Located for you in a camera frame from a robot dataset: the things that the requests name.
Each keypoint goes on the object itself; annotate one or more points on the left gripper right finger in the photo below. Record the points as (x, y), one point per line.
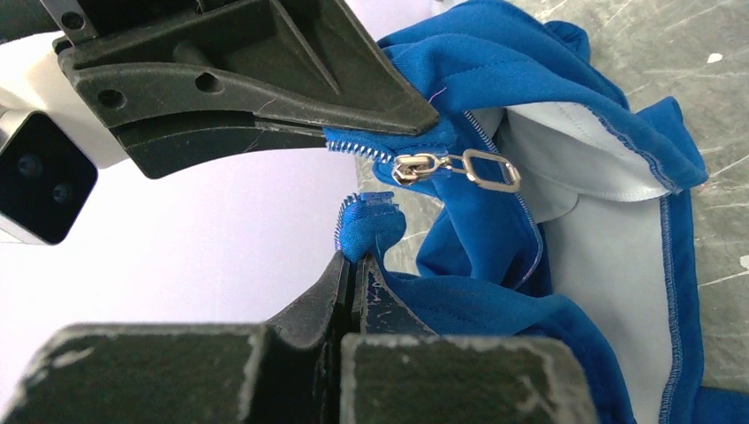
(395, 369)

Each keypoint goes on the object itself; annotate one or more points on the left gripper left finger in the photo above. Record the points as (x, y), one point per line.
(283, 370)

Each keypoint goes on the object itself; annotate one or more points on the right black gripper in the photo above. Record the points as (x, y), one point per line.
(182, 83)

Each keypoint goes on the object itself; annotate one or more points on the blue zip jacket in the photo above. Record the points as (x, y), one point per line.
(566, 214)

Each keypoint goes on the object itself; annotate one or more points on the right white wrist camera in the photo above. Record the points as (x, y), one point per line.
(52, 145)

